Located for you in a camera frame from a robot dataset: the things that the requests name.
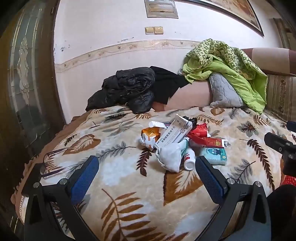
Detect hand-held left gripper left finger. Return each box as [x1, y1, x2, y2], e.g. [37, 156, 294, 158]
[22, 156, 100, 241]

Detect green quilt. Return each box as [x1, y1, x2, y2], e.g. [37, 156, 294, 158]
[182, 39, 268, 115]

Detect framed wall picture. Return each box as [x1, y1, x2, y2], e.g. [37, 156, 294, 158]
[173, 0, 264, 37]

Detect black puffer jacket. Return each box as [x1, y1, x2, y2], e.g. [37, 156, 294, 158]
[85, 67, 156, 114]

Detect striped sofa cushion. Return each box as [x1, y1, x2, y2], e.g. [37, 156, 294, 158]
[264, 74, 296, 123]

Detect red packet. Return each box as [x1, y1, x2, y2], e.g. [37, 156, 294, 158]
[187, 136, 232, 149]

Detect red plastic basket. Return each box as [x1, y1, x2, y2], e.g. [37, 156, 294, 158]
[280, 175, 296, 187]

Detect orange white box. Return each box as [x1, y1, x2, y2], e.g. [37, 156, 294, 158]
[141, 120, 171, 151]

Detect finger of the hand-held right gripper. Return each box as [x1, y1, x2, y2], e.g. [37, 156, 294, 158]
[287, 120, 296, 142]
[264, 132, 295, 154]

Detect white face mask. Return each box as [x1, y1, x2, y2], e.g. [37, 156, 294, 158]
[155, 139, 190, 172]

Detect metal wall panel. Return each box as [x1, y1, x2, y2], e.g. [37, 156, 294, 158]
[144, 0, 179, 18]

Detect wooden glass partition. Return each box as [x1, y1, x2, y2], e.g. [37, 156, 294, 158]
[273, 17, 296, 49]

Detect leaf printed blanket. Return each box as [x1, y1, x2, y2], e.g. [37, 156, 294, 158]
[11, 105, 296, 241]

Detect teal tissue packet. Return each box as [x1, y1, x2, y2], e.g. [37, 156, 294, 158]
[199, 147, 227, 165]

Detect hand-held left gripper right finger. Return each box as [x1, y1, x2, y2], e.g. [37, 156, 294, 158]
[195, 156, 271, 241]

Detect grey quilted pillow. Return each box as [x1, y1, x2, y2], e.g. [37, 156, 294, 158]
[209, 73, 245, 108]

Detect black plastic bag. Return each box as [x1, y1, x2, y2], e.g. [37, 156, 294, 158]
[183, 116, 198, 126]

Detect small white bottle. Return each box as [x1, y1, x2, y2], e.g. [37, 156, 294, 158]
[184, 148, 196, 171]

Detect eyeglasses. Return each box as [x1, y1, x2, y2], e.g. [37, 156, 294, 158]
[40, 148, 93, 179]

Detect wooden glass door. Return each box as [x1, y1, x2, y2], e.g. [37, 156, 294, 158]
[0, 0, 67, 232]

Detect white medicine box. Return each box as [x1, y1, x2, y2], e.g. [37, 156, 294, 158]
[159, 114, 194, 148]

